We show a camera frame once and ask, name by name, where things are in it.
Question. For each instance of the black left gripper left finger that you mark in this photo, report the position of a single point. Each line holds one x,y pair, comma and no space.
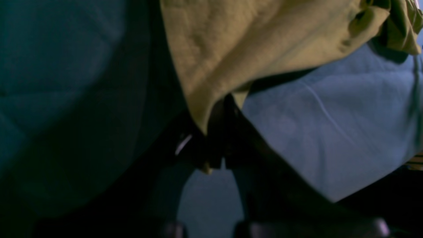
143,202

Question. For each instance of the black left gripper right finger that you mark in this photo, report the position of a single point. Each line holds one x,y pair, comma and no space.
276,200

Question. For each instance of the olive green t-shirt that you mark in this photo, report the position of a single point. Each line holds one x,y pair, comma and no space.
333,86

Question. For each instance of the blue table cloth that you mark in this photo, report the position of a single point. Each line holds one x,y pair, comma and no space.
87,86

